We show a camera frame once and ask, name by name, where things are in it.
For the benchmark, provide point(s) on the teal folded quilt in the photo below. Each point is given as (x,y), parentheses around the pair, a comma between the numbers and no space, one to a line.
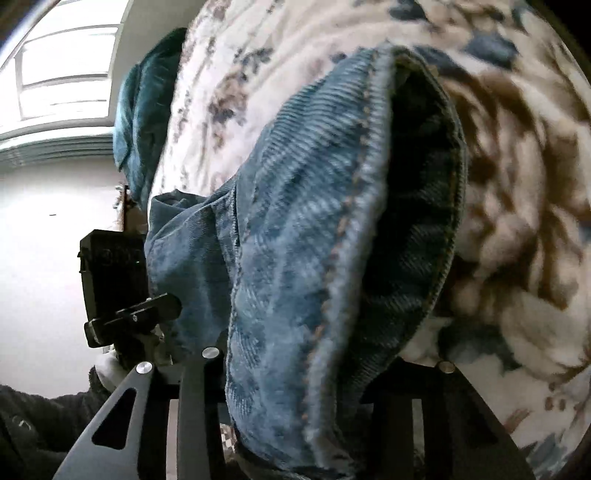
(143,115)

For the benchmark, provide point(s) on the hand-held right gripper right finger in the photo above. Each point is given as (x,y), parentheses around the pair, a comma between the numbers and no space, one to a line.
(392,406)

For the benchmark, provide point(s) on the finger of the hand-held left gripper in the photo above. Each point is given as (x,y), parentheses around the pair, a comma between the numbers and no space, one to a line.
(138,314)

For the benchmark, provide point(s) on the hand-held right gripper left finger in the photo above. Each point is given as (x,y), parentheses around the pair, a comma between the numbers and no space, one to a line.
(194,415)

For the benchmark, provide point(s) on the floral bed blanket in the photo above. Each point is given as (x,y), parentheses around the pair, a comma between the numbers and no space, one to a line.
(508,207)

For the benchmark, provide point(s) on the blue denim pants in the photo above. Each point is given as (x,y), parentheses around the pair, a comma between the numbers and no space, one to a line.
(286,230)

